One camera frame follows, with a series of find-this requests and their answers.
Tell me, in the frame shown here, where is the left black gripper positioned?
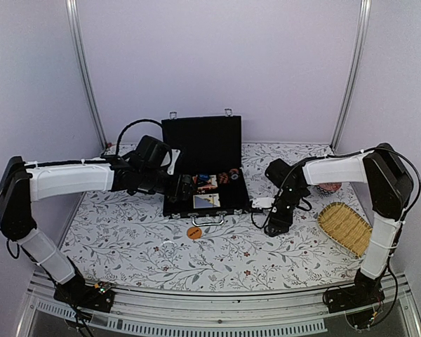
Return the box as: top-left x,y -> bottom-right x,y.
140,167 -> 199,201

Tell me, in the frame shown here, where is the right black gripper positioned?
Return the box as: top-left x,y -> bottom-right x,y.
267,188 -> 305,237

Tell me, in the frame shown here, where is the black poker case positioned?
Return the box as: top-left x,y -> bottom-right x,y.
161,114 -> 250,220

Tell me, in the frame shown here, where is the blue playing card box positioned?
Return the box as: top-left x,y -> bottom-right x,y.
193,193 -> 220,209

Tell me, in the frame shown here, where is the orange dealer button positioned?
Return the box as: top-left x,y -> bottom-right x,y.
187,227 -> 203,240

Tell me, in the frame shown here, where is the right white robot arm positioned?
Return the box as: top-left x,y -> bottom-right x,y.
263,143 -> 421,306

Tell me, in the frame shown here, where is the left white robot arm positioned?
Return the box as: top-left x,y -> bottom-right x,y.
0,119 -> 195,305

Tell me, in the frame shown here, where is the red patterned bowl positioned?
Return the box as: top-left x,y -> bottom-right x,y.
317,183 -> 342,194

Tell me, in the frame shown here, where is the woven bamboo tray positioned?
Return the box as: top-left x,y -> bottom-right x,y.
317,202 -> 373,258

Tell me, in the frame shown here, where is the orange chip stack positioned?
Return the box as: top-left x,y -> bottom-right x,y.
218,173 -> 229,185

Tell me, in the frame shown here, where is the card deck in case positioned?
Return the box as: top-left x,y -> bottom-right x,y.
193,174 -> 218,194

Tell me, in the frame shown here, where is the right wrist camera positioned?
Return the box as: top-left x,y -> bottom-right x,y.
251,197 -> 275,210

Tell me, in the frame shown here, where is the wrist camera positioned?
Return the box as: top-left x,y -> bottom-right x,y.
251,197 -> 275,210
161,149 -> 181,176

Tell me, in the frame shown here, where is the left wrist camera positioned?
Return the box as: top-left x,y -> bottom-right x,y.
161,149 -> 181,176

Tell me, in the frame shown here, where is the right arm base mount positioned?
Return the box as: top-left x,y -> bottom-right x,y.
322,282 -> 385,313

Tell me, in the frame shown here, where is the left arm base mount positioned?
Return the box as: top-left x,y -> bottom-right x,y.
53,277 -> 116,313

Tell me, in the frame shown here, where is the left aluminium frame post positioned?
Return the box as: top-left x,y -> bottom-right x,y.
65,0 -> 107,149

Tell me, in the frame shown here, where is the aluminium frame post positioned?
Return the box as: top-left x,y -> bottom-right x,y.
330,0 -> 372,152
65,0 -> 107,149

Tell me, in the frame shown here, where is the right aluminium frame post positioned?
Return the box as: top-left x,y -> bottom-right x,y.
330,0 -> 372,152

